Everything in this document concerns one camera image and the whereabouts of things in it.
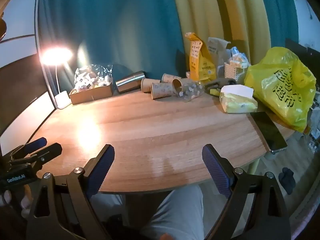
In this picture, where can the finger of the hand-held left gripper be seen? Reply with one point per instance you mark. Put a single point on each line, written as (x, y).
(37, 143)
(51, 150)

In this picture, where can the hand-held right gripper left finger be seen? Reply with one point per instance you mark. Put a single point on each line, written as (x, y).
(103, 166)

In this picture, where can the black cloth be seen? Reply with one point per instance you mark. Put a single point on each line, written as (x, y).
(287, 178)

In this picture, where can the person's left hand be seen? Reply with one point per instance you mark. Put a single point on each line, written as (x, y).
(6, 197)

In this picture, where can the yellow plastic bag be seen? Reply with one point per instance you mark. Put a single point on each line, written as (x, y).
(282, 85)

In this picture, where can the yellow paper bag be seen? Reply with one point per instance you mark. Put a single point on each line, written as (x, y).
(200, 63)

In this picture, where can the clear bag of snacks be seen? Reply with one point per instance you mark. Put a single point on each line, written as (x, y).
(93, 76)

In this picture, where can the yellow curtain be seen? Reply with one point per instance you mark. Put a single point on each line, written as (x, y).
(220, 12)

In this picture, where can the person's leg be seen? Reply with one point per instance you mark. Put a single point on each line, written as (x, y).
(108, 203)
(175, 210)

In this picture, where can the yellow tissue pack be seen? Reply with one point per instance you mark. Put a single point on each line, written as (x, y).
(237, 101)

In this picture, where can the teal curtain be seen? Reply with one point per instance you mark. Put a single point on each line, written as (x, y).
(280, 12)
(112, 25)

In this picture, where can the black smartphone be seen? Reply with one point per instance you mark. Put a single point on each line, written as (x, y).
(268, 130)

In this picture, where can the dark framed panel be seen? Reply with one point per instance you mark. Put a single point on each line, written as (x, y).
(22, 87)

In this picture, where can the brown paper cup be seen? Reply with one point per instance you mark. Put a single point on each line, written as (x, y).
(147, 85)
(162, 90)
(171, 77)
(178, 83)

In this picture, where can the stainless steel cup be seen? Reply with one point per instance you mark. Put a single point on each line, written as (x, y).
(130, 82)

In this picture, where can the packets in clear wrap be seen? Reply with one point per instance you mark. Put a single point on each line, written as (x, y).
(238, 56)

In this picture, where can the dark grey object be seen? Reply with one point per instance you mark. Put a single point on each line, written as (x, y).
(221, 82)

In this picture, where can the white desk lamp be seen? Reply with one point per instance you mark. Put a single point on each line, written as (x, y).
(61, 100)

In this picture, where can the grey paper bag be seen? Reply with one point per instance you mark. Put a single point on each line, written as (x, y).
(216, 47)

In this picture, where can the brown cardboard box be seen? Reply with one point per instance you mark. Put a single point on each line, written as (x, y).
(92, 94)

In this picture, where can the clear plastic sleeve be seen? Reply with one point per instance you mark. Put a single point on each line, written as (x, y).
(192, 90)

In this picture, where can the white woven basket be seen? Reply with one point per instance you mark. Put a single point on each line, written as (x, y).
(233, 69)

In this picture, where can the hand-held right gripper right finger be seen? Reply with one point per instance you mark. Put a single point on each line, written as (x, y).
(215, 171)

